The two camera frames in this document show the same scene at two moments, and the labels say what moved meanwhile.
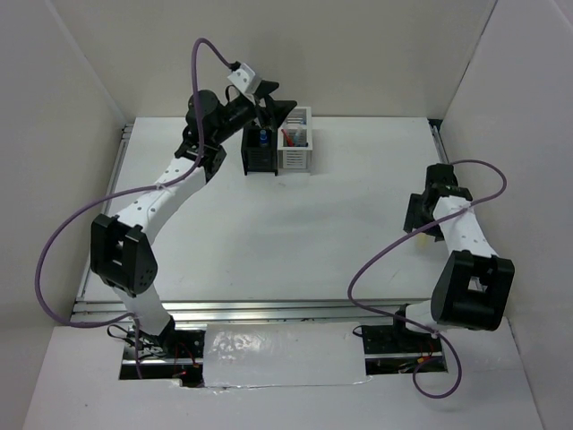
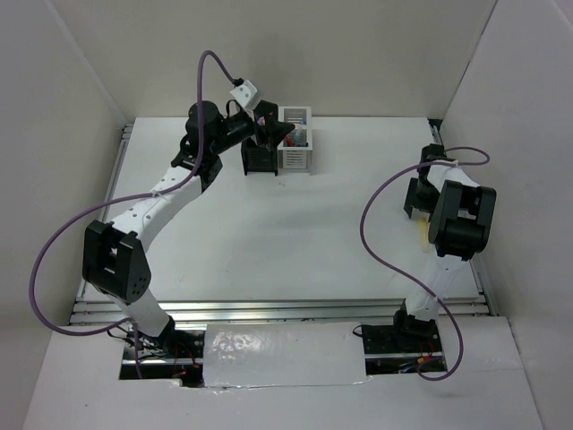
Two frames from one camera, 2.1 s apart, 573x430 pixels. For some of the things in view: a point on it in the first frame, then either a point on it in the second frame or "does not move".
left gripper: x=277 y=111 to x=274 y=131
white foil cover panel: x=243 y=355 does not move
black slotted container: x=258 y=158 does not move
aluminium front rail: x=252 y=313 does not move
